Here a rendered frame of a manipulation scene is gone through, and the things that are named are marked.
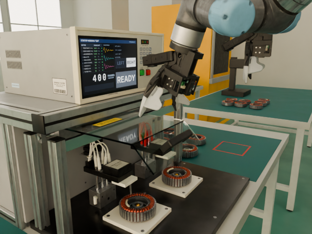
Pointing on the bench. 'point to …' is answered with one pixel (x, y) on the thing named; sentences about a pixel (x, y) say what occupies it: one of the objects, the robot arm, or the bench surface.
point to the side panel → (9, 181)
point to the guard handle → (176, 140)
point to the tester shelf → (61, 111)
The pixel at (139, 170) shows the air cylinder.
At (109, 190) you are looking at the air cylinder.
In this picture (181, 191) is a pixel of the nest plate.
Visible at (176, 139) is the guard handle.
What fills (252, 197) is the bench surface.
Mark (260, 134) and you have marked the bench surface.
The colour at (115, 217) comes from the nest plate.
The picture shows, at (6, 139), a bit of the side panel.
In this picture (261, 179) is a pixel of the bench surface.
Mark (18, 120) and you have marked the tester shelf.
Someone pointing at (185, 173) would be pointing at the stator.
